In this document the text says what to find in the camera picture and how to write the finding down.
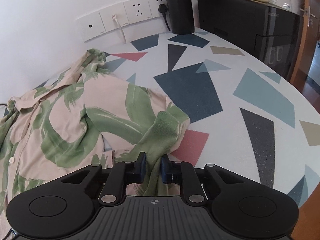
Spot white wall socket panel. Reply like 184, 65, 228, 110
75, 0, 167, 42

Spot wooden door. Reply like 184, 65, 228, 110
290, 0, 319, 88

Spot white charging cable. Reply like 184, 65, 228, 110
112, 14, 127, 45

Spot black microwave oven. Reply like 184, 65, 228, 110
197, 0, 300, 80

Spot green leaf print shirt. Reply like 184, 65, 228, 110
1, 49, 190, 239

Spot black power plug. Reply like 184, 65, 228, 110
158, 3, 171, 31

